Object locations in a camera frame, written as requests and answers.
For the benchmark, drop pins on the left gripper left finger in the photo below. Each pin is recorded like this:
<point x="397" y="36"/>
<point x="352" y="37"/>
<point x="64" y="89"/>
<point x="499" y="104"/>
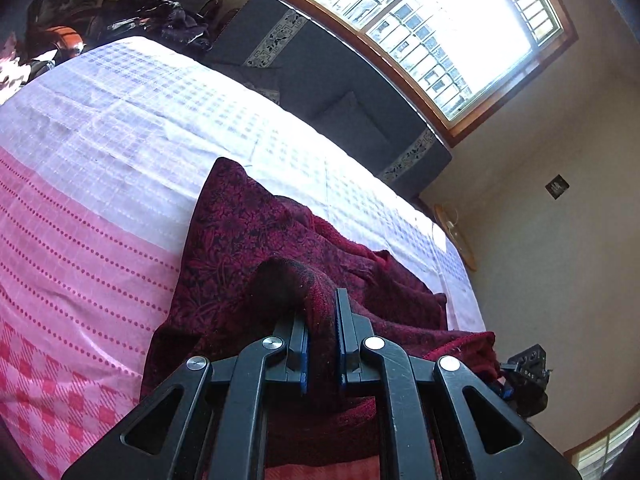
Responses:
<point x="269" y="372"/>

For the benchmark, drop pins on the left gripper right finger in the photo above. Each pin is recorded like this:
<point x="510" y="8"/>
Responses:
<point x="374" y="366"/>

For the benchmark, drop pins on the wooden framed window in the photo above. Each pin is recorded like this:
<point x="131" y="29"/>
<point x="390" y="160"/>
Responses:
<point x="457" y="61"/>

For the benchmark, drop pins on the pink white bedspread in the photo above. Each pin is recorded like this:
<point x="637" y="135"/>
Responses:
<point x="102" y="162"/>

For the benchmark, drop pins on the maroon floral garment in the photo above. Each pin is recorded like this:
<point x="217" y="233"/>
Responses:
<point x="254" y="259"/>

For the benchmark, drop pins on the wall switch plate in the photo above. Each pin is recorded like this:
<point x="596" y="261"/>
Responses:
<point x="557" y="187"/>

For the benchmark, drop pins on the dark grey headboard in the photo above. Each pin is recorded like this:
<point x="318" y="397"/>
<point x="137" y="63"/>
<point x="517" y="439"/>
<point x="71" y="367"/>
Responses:
<point x="268" y="42"/>

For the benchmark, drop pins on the grey pillow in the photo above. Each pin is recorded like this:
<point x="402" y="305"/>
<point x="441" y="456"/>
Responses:
<point x="347" y="125"/>

